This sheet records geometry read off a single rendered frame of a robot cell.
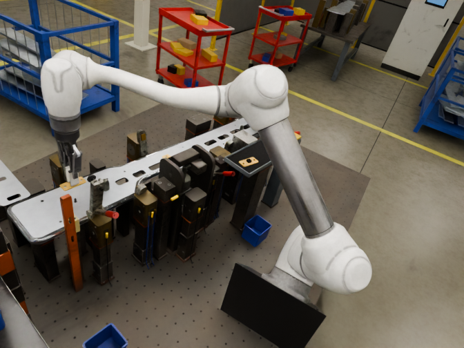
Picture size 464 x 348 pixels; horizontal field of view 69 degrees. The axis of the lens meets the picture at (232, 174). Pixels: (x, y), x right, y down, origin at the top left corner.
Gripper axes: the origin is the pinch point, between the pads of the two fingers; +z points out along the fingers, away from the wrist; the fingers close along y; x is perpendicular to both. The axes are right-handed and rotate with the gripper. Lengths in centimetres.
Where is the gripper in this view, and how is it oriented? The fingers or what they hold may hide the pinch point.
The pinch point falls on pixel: (72, 175)
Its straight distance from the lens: 133.3
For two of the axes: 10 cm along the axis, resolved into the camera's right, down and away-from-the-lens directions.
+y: -7.4, -5.2, 4.3
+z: -1.9, 7.7, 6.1
